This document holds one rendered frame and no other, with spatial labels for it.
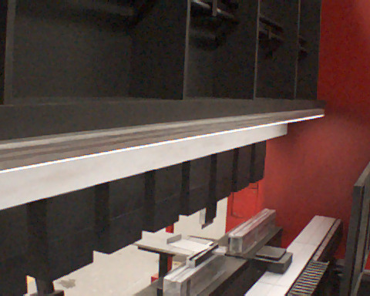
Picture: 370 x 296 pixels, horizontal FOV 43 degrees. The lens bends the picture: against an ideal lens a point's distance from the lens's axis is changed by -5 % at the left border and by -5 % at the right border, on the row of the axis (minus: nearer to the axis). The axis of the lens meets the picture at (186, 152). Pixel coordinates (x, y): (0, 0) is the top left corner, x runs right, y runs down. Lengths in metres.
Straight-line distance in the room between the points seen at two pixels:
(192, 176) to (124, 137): 0.73
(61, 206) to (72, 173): 0.07
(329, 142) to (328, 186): 0.21
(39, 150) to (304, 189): 1.98
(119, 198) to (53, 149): 0.53
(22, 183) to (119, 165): 0.30
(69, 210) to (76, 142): 0.36
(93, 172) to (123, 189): 0.13
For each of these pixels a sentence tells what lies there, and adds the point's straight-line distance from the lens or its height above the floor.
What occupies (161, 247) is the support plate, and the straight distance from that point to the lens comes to 1.69.
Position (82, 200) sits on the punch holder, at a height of 1.32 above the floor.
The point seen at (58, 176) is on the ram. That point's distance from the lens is 0.90.
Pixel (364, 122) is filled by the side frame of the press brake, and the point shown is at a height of 1.43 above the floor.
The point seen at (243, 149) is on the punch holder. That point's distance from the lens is 1.80.
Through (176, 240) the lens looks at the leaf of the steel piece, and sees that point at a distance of 1.76.
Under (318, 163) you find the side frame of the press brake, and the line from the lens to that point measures 2.40.
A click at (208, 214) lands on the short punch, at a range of 1.64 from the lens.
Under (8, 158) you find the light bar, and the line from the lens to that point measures 0.52.
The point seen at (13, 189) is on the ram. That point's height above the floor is 1.37.
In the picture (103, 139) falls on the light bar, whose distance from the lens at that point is 0.65.
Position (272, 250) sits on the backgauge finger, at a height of 1.03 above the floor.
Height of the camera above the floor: 1.55
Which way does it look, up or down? 8 degrees down
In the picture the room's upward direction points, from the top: 3 degrees clockwise
